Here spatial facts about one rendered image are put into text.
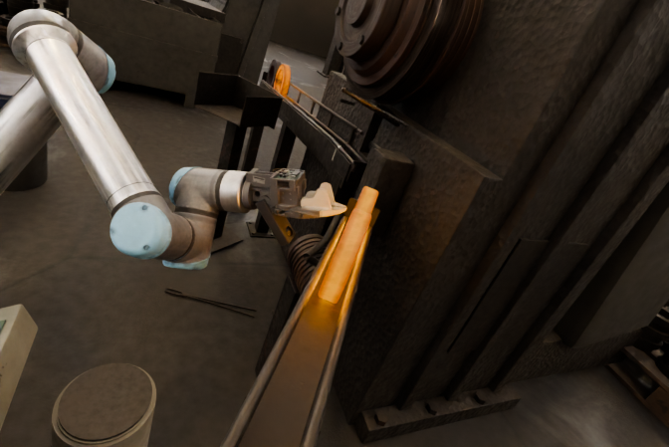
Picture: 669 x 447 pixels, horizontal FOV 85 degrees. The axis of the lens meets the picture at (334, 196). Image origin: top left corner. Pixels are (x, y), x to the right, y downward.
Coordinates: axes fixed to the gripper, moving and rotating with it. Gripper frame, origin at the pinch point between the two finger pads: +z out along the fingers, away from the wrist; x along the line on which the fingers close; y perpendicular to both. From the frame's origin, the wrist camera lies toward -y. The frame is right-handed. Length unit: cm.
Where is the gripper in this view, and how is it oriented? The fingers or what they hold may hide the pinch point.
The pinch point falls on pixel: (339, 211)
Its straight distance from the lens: 76.2
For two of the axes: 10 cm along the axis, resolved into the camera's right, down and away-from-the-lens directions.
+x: 2.2, -3.5, 9.1
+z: 9.7, 1.0, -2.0
